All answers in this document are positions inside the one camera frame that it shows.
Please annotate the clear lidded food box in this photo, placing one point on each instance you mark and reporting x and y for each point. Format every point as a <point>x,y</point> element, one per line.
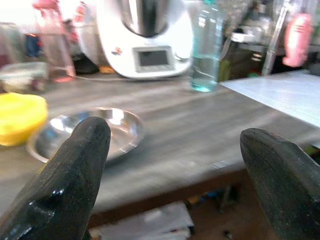
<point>22,76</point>

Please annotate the round steel bowl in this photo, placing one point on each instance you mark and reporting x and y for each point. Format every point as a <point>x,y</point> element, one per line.
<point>122,130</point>

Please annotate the small black object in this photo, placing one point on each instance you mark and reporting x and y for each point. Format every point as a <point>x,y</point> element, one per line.
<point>86,65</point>

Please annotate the yellow plastic cup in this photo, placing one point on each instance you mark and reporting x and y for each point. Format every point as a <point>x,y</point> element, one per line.
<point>20,117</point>

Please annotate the pink drinking bottle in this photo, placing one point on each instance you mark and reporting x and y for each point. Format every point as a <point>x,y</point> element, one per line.
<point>56,50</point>

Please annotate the white side table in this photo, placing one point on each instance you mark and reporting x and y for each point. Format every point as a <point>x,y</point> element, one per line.
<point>282,95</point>

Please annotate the clear water bottle teal cap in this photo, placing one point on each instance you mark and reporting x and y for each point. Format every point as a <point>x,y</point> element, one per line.
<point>206,60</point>

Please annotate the metal rack pole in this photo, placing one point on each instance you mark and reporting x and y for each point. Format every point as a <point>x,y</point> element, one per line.
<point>273,42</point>

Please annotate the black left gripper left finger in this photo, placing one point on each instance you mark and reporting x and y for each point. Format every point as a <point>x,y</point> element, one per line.
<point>65,180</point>

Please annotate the hanging pink object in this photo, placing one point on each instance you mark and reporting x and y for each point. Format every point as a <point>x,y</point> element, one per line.
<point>298,40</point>

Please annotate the white kitchen food processor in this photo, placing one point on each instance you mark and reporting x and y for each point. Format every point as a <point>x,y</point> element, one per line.
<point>120,37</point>

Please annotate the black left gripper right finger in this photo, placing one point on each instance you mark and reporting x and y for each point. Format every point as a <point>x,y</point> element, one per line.
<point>287,187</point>

